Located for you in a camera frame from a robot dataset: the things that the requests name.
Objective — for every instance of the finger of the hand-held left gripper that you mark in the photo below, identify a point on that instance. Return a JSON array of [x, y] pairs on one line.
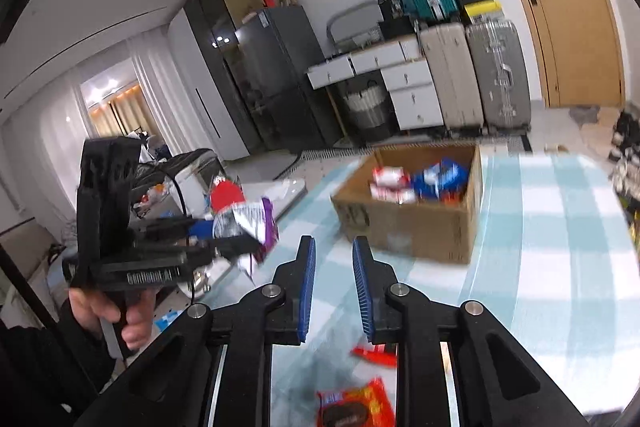
[[170, 228], [230, 248]]

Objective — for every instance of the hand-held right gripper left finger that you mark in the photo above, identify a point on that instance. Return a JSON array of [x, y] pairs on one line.
[[306, 292]]

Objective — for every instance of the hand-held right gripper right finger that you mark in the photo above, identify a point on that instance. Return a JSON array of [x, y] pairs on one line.
[[362, 292]]

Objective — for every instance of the purple silver snack packet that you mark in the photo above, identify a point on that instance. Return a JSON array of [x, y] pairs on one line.
[[250, 217]]

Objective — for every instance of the red triangular chips bag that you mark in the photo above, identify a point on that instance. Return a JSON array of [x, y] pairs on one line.
[[375, 354]]

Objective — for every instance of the brown cardboard box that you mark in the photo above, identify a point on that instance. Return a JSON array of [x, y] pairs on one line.
[[410, 232]]

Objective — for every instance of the red packet with barcode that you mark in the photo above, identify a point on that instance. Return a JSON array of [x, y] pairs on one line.
[[392, 184]]

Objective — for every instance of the red chocolate cookie packet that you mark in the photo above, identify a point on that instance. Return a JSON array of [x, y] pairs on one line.
[[360, 407]]

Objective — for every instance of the blue cookie packet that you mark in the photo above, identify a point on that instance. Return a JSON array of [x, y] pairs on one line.
[[442, 177]]

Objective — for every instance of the person's left forearm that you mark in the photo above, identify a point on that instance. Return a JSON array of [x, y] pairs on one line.
[[45, 367]]

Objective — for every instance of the person's left hand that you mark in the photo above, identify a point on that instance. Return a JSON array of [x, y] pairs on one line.
[[140, 322]]

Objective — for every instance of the dark clothes pile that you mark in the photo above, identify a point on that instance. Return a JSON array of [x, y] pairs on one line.
[[190, 159]]

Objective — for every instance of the white cloth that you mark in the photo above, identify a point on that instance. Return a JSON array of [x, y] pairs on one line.
[[290, 190]]

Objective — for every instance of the white curtain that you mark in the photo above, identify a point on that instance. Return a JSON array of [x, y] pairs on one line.
[[160, 82]]

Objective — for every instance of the striped floor mat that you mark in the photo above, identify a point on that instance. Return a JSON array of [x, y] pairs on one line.
[[335, 152]]

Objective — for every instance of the dark glass cabinet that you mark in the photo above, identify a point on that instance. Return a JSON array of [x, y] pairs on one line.
[[210, 67]]

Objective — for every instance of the grey refrigerator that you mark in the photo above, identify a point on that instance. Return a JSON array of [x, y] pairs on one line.
[[285, 77]]

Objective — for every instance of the wicker basket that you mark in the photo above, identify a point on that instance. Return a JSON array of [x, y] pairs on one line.
[[367, 107]]

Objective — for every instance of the teal checked tablecloth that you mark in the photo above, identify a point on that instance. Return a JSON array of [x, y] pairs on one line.
[[540, 232]]

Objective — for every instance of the white drawer desk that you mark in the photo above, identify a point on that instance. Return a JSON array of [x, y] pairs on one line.
[[405, 77]]

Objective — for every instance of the beige suitcase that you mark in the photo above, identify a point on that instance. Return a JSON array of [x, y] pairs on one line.
[[450, 77]]

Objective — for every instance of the silver suitcase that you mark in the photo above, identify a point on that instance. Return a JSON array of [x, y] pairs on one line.
[[500, 77]]

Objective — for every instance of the black bag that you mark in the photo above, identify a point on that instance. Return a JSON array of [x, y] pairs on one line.
[[397, 29]]

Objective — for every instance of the grey door rug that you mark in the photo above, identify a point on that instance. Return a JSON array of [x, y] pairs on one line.
[[585, 116]]

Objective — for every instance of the black labelled box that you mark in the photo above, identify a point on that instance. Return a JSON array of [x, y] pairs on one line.
[[390, 4]]

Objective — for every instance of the pile of shoes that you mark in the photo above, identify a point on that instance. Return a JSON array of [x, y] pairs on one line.
[[625, 157]]

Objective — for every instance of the wooden door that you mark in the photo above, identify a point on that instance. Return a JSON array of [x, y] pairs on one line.
[[570, 7]]

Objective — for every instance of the arched metal frame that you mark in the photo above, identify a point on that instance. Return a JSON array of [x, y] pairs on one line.
[[342, 14]]

